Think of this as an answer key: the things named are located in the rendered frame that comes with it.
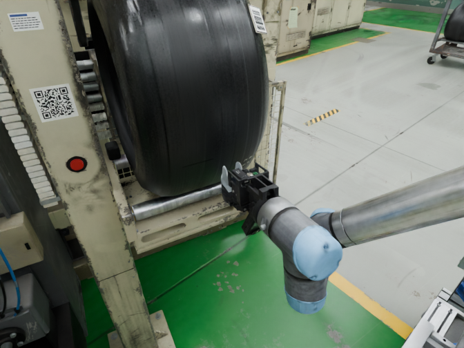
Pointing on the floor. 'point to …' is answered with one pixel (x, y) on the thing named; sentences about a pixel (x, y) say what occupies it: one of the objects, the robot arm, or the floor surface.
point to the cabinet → (295, 28)
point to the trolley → (454, 34)
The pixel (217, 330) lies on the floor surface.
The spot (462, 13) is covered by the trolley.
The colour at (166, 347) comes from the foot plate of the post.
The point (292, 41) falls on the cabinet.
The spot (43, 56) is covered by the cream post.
